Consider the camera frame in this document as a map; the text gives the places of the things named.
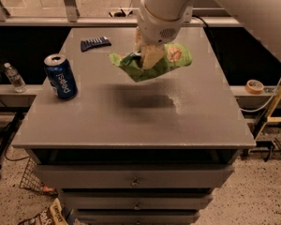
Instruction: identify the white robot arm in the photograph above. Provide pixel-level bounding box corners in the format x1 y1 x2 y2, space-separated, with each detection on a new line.
136 0 281 63

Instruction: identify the green rice chip bag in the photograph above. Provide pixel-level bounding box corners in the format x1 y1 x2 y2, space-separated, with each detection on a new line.
109 42 192 83

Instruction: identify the top drawer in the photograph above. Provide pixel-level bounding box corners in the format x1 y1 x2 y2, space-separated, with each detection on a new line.
35 164 233 188

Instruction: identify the grey drawer cabinet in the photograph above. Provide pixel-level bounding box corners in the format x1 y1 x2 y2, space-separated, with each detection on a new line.
11 26 257 225

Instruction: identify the black cable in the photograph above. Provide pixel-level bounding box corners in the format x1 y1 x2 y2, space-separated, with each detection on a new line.
191 15 223 64

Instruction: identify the roll of masking tape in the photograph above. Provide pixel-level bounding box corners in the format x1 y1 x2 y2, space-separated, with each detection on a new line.
245 80 264 95

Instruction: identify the yellow metal stand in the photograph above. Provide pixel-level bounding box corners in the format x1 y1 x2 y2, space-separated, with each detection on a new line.
253 84 281 141

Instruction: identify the bottom drawer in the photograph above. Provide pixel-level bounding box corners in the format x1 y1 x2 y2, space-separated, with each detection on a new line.
76 210 200 225

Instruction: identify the clear plastic water bottle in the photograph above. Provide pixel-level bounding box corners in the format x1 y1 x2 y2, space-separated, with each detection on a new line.
4 63 27 93

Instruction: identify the grey metal railing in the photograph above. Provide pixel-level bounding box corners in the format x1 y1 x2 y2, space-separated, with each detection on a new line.
0 0 244 28

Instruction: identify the drawer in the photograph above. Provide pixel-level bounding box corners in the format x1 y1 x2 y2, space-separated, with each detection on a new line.
59 189 213 210
35 164 233 188
76 210 200 225

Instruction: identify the brown snack bag on floor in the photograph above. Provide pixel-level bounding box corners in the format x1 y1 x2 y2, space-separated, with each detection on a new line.
18 199 68 225

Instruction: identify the blue pepsi can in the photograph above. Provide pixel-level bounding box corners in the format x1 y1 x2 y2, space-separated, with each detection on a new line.
44 53 78 99

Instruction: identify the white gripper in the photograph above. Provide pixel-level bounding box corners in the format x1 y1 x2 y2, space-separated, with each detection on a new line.
134 0 185 69

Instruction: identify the middle drawer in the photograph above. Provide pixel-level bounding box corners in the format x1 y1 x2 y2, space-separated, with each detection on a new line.
59 189 213 210

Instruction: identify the wire mesh basket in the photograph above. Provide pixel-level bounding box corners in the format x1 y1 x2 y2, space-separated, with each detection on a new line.
20 158 56 195

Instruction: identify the dark blue snack bar wrapper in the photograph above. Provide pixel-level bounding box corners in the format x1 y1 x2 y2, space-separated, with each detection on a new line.
81 37 111 53

